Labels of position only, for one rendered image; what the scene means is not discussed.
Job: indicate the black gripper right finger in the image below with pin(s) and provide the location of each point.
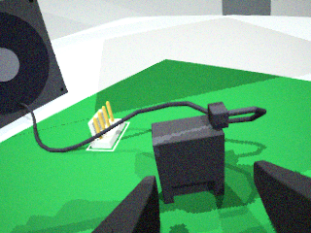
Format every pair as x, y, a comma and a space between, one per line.
285, 195

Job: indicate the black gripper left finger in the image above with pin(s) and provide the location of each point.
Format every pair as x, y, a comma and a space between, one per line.
137, 213

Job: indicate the green circuit board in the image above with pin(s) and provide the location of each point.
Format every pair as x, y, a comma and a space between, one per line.
73, 191

